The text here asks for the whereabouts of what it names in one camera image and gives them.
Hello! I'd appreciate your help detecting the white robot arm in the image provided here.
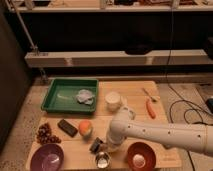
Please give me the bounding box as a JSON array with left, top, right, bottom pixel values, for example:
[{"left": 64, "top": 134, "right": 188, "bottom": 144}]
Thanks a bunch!
[{"left": 98, "top": 107, "right": 213, "bottom": 157}]

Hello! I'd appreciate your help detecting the small metal cup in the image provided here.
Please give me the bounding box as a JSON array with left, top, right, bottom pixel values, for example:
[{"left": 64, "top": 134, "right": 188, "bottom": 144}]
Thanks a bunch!
[{"left": 95, "top": 152, "right": 110, "bottom": 169}]

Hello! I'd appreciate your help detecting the orange yellow fruit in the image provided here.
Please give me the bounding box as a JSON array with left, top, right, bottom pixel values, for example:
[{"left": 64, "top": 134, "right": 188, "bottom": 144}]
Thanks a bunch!
[{"left": 78, "top": 120, "right": 93, "bottom": 138}]

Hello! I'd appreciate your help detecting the dark rectangular block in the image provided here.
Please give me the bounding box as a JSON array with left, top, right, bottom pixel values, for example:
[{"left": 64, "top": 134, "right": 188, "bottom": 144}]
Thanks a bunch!
[{"left": 58, "top": 119, "right": 78, "bottom": 137}]

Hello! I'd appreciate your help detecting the red bowl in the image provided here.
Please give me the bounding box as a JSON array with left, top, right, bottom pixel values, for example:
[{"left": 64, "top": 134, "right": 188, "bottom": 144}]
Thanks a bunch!
[{"left": 126, "top": 142, "right": 156, "bottom": 171}]

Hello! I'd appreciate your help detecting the purple bowl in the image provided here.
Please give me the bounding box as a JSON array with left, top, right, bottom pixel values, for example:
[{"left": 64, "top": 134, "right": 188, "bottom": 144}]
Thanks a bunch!
[{"left": 30, "top": 144, "right": 64, "bottom": 171}]

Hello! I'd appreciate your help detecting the white cup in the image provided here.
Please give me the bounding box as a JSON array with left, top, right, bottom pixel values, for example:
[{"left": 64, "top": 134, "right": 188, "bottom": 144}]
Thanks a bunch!
[{"left": 105, "top": 92, "right": 122, "bottom": 111}]

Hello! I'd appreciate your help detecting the bunch of dark grapes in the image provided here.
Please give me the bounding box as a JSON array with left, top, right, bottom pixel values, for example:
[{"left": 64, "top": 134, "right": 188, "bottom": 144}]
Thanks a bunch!
[{"left": 36, "top": 123, "right": 61, "bottom": 145}]

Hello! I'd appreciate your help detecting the green plastic tray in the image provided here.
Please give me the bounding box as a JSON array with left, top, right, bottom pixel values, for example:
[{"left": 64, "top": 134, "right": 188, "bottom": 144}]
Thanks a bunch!
[{"left": 41, "top": 78, "right": 99, "bottom": 114}]

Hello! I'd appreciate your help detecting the metal tripod pole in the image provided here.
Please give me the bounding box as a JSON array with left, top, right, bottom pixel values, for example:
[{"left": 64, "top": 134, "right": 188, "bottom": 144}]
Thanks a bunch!
[{"left": 10, "top": 0, "right": 48, "bottom": 84}]

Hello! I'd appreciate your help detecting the white shelf beam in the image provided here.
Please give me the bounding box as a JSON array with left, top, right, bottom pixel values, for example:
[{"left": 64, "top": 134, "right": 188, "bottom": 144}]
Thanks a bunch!
[{"left": 25, "top": 49, "right": 213, "bottom": 68}]

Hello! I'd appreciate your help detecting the black cable on floor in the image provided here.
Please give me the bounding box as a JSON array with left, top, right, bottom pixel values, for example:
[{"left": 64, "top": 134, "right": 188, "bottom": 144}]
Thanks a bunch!
[{"left": 165, "top": 6, "right": 213, "bottom": 126}]

